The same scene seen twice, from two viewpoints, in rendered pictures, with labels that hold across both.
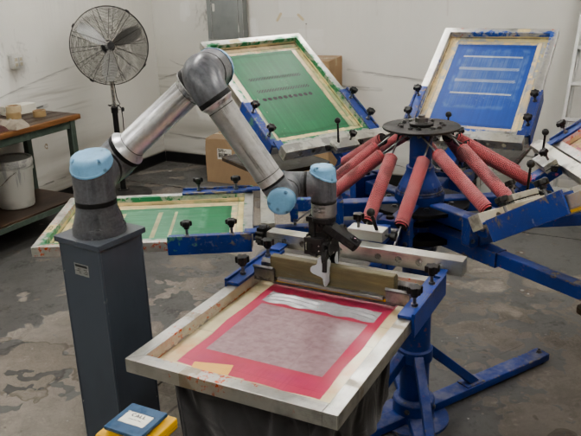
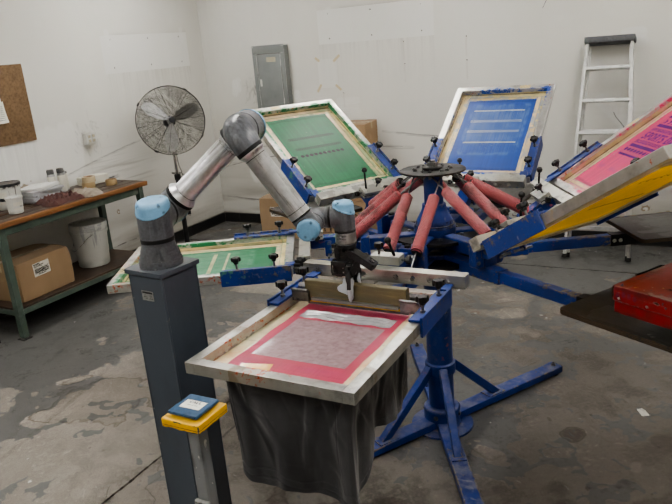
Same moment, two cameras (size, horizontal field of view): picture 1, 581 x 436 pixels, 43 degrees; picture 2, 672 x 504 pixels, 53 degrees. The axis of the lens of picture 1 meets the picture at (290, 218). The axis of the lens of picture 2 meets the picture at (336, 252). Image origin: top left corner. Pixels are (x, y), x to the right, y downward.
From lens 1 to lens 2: 0.30 m
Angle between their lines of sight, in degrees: 2
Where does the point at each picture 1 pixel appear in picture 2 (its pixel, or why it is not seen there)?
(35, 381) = (114, 410)
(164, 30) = (219, 105)
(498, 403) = (517, 409)
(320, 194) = (341, 224)
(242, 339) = (281, 345)
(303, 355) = (330, 354)
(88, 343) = (156, 357)
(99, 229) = (161, 261)
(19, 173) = (95, 235)
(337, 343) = (359, 344)
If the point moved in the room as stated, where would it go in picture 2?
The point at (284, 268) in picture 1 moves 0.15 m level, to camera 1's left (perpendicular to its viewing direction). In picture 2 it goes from (317, 289) to (276, 292)
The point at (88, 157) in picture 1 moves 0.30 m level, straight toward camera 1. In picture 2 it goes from (149, 203) to (152, 222)
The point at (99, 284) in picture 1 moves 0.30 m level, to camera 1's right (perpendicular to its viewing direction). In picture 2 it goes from (163, 306) to (250, 299)
